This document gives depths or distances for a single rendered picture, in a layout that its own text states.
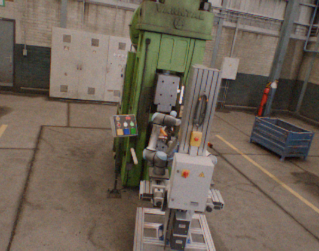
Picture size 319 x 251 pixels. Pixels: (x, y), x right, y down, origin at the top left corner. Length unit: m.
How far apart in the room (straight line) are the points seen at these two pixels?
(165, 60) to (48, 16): 6.09
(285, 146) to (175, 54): 3.91
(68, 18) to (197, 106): 7.43
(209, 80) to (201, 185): 0.94
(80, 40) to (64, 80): 1.29
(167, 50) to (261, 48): 8.06
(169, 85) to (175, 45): 0.54
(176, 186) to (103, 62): 6.83
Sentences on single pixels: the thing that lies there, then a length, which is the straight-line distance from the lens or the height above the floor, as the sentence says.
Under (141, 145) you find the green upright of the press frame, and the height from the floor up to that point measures 0.69.
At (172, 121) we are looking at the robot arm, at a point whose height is 1.39.
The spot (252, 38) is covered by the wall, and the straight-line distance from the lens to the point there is 11.54.
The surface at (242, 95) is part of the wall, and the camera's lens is 11.72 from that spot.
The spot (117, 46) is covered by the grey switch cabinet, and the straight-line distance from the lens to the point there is 9.04.
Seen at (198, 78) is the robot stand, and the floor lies 1.94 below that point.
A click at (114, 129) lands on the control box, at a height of 1.04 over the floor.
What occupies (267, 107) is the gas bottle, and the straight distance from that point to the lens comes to 10.93.
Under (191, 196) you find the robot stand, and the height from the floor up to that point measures 0.91.
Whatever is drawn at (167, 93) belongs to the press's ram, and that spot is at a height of 1.53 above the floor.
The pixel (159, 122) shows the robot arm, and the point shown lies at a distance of 3.11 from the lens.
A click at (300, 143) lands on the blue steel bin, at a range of 7.36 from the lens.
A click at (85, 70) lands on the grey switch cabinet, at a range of 9.01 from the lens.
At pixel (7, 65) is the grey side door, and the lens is 9.84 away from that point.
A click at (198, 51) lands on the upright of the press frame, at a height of 2.14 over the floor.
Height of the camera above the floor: 2.22
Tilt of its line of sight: 16 degrees down
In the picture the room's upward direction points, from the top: 9 degrees clockwise
